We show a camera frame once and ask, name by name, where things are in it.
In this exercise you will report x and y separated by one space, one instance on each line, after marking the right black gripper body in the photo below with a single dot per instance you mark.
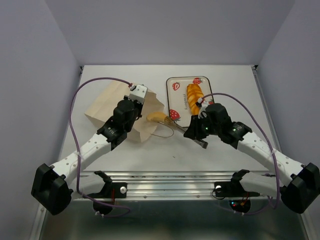
201 127

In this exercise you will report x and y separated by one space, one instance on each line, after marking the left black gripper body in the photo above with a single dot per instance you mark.
137 109

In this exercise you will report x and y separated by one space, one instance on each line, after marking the brown paper bag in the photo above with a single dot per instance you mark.
103 106

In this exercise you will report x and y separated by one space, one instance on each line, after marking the orange braided fake bread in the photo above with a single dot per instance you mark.
194 92

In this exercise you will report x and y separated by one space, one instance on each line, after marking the fake croissant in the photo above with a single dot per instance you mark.
157 117

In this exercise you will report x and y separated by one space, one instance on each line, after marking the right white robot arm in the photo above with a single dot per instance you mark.
295 184

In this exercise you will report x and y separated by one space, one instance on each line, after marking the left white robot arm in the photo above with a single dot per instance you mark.
52 183

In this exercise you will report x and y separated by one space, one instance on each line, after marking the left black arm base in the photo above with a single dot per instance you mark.
100 187

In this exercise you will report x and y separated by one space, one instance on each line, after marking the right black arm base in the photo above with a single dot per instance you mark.
240 202

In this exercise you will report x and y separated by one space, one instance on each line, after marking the strawberry pattern tray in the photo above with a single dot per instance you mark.
177 97

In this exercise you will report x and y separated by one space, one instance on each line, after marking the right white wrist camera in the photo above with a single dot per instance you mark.
202 104

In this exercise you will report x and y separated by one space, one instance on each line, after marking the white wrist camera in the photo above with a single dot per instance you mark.
138 93
202 104

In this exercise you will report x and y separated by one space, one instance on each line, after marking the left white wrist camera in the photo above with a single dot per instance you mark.
138 93

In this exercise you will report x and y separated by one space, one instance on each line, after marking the aluminium mounting rail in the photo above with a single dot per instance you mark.
170 185

